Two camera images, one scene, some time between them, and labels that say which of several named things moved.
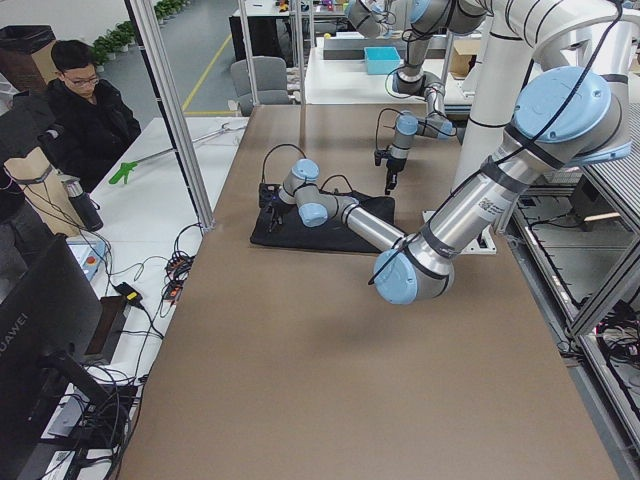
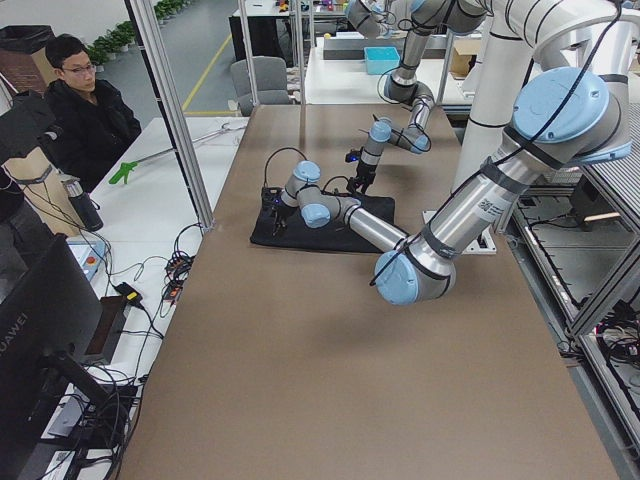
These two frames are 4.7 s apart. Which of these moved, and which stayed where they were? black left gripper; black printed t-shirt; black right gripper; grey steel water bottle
Moved: black right gripper
Stayed: black left gripper; black printed t-shirt; grey steel water bottle
